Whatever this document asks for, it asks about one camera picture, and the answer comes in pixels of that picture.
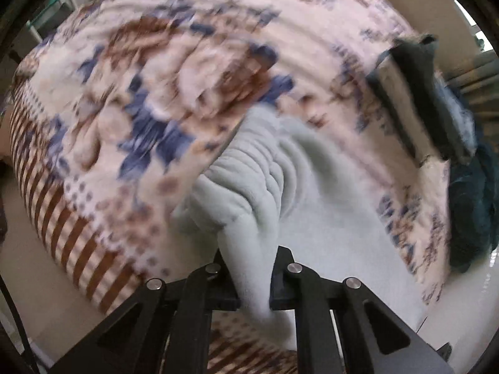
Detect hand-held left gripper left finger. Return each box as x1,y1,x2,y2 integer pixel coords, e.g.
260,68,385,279
49,249,240,374

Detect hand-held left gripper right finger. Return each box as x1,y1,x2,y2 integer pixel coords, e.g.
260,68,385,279
269,245,455,374

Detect pale grey pants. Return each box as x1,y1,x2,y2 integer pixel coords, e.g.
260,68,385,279
172,105,429,351

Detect dark teal cloth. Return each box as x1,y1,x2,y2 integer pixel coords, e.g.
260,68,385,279
446,144,499,273

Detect floral printed blanket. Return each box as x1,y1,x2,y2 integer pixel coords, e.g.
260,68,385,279
8,0,453,374

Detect folded dark clothes stack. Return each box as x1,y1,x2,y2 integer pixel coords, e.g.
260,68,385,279
368,34,478,168

